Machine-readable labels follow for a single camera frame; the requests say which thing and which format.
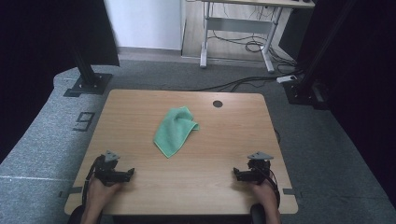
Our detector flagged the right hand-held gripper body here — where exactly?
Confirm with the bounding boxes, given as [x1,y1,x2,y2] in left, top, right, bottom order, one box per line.
[245,151,275,185]

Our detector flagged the person's left hand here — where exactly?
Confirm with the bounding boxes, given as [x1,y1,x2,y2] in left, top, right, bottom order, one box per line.
[84,178,124,216]

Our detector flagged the black floor cables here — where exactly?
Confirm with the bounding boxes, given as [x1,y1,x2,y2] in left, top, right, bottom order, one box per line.
[189,29,305,93]

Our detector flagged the dark box under desk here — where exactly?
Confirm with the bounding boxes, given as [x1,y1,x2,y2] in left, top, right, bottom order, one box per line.
[277,7,308,61]

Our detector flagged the black metal stand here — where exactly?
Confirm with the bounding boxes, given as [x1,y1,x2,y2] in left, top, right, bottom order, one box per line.
[63,43,113,98]
[282,0,359,110]

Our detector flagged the black chair armrest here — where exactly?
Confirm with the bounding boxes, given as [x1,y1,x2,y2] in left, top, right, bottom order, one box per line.
[249,203,266,224]
[67,204,105,224]

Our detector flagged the green microfibre towel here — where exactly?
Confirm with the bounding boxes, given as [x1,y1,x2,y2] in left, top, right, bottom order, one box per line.
[152,105,201,159]

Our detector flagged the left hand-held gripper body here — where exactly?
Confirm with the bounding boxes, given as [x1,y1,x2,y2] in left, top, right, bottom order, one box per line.
[92,150,128,188]

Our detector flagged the black curtain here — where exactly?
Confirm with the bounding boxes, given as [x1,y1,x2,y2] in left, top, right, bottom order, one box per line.
[295,0,396,210]
[0,0,121,165]

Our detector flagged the person's right hand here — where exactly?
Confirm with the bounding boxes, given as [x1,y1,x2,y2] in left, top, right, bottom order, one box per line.
[249,179,280,214]

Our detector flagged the white desk frame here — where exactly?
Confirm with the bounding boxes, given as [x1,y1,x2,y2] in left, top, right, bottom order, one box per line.
[186,0,316,75]

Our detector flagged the white power strip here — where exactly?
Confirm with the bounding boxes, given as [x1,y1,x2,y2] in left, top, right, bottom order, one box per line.
[276,74,299,85]

